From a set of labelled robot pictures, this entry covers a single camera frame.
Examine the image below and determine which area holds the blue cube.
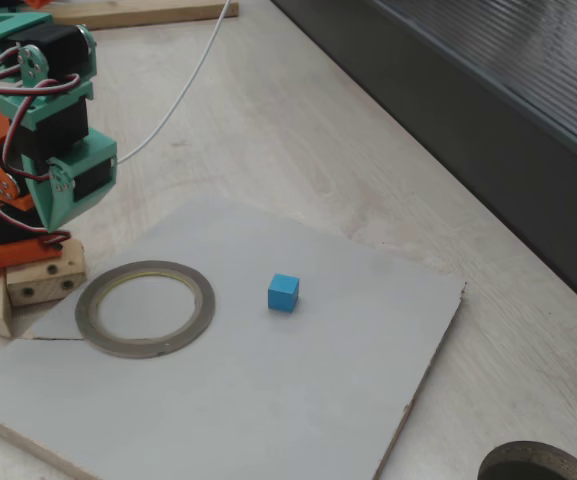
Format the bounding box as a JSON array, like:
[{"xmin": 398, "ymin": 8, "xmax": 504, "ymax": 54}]
[{"xmin": 267, "ymin": 273, "xmax": 301, "ymax": 314}]

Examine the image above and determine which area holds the wooden block with screw holes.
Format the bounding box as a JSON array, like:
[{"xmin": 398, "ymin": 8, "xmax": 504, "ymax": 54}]
[{"xmin": 5, "ymin": 238, "xmax": 88, "ymax": 307}]

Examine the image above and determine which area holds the thin wooden board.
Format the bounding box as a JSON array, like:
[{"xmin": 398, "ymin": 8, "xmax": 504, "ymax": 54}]
[{"xmin": 50, "ymin": 0, "xmax": 240, "ymax": 31}]

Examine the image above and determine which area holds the white laminated chipboard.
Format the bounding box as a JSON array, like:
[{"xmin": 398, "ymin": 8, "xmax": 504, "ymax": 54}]
[{"xmin": 0, "ymin": 192, "xmax": 468, "ymax": 480}]

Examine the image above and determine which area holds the ribbed glass desk partition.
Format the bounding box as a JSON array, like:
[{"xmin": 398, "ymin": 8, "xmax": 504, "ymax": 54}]
[{"xmin": 270, "ymin": 0, "xmax": 577, "ymax": 325}]

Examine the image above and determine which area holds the grey ring of tape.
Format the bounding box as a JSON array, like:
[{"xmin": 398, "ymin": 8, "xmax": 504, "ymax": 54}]
[{"xmin": 74, "ymin": 259, "xmax": 217, "ymax": 360}]

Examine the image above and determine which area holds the white USB cable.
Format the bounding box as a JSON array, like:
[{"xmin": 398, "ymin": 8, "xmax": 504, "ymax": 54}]
[{"xmin": 116, "ymin": 0, "xmax": 233, "ymax": 165}]

